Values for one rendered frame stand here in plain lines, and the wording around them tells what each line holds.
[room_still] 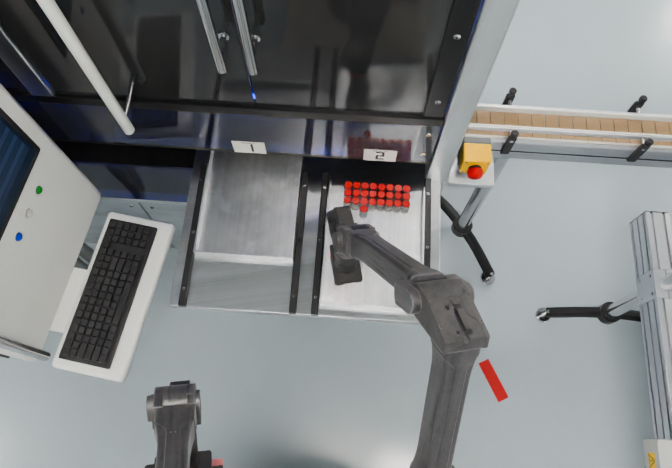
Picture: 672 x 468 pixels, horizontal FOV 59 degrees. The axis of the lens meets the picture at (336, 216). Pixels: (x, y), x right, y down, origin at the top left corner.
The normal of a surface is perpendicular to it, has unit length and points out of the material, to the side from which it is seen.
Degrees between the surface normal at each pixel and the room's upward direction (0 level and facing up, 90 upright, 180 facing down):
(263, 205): 0
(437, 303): 23
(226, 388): 0
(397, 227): 0
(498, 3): 90
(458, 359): 51
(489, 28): 90
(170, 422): 41
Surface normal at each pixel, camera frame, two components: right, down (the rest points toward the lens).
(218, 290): 0.00, -0.37
